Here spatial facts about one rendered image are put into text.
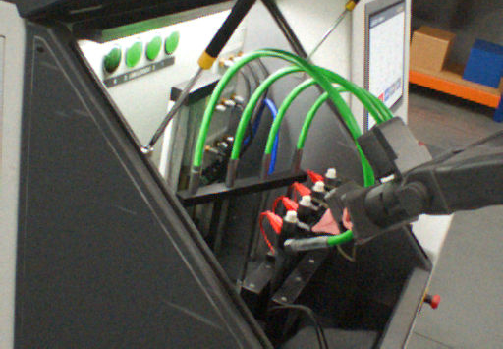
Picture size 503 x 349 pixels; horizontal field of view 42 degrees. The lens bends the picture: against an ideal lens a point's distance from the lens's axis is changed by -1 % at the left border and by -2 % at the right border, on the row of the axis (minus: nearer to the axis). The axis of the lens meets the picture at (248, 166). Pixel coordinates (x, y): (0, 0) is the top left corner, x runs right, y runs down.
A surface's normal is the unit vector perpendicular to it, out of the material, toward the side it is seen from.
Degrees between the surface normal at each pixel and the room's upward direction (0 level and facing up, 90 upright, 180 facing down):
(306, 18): 90
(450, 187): 109
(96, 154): 90
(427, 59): 90
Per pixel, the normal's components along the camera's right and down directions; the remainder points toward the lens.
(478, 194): -0.77, 0.44
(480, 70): -0.38, 0.33
